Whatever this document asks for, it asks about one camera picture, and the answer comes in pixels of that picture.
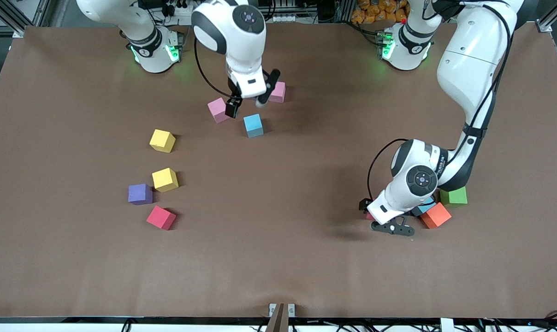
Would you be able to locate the pink foam cube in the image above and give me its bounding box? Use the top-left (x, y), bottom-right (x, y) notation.
top-left (268, 82), bottom-right (287, 103)
top-left (207, 97), bottom-right (231, 124)

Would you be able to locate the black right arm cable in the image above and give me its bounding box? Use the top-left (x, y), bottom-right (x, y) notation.
top-left (194, 36), bottom-right (233, 100)

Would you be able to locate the small metal bracket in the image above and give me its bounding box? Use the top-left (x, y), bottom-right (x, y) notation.
top-left (269, 303), bottom-right (296, 318)

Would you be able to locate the aluminium frame profile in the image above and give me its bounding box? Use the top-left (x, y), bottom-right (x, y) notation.
top-left (0, 0), bottom-right (53, 37)
top-left (537, 0), bottom-right (557, 33)

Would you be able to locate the blue foam cube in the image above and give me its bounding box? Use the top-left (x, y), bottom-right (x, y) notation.
top-left (411, 202), bottom-right (437, 217)
top-left (243, 113), bottom-right (264, 138)

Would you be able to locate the brown post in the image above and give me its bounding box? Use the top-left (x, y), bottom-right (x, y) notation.
top-left (265, 303), bottom-right (285, 332)

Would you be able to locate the yellow foam cube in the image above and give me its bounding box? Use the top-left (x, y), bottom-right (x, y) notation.
top-left (151, 167), bottom-right (179, 193)
top-left (149, 129), bottom-right (177, 154)

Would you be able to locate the orange foam cube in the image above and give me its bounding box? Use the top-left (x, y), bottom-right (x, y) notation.
top-left (420, 202), bottom-right (452, 230)

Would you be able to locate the purple foam cube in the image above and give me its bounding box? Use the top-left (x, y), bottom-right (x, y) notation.
top-left (128, 184), bottom-right (154, 206)

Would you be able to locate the green foam cube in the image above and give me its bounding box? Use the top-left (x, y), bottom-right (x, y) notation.
top-left (440, 186), bottom-right (468, 206)

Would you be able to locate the brown table mat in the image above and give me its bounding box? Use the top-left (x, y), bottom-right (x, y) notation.
top-left (0, 23), bottom-right (557, 319)

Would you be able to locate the white power strip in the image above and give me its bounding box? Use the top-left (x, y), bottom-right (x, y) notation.
top-left (152, 0), bottom-right (201, 26)

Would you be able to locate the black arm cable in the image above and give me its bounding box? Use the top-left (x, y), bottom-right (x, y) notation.
top-left (194, 36), bottom-right (233, 100)
top-left (367, 0), bottom-right (513, 204)

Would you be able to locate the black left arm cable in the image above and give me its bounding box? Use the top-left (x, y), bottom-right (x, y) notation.
top-left (367, 0), bottom-right (513, 204)

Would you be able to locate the orange object pile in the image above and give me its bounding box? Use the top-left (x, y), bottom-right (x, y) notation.
top-left (351, 0), bottom-right (410, 24)

